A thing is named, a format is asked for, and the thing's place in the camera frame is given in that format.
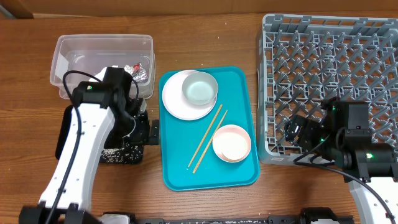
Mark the large white plate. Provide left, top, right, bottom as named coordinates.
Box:
left=159, top=70, right=217, bottom=121

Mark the white tissue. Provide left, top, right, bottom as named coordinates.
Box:
left=89, top=66, right=119, bottom=82

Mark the pink bowl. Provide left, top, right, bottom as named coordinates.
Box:
left=212, top=124, right=251, bottom=163

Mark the grey dishwasher rack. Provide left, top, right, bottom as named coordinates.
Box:
left=256, top=14, right=397, bottom=166

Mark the teal plastic tray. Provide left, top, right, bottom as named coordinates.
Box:
left=159, top=67, right=259, bottom=191

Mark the grey bowl with rice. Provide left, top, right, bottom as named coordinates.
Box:
left=182, top=70, right=218, bottom=105

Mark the clear plastic bin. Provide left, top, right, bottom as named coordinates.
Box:
left=50, top=34, right=155, bottom=99

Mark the spilled rice pile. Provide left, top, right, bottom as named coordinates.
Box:
left=99, top=144, right=144, bottom=165

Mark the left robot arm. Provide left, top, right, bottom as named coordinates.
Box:
left=18, top=67, right=160, bottom=223

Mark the red silver foil wrapper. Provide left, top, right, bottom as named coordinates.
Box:
left=124, top=63, right=149, bottom=83

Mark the black rail at table edge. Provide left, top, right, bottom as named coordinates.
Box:
left=98, top=207, right=354, bottom=224

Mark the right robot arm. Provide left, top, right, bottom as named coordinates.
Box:
left=284, top=97, right=397, bottom=223

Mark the black tray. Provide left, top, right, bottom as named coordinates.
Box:
left=55, top=104, right=149, bottom=166

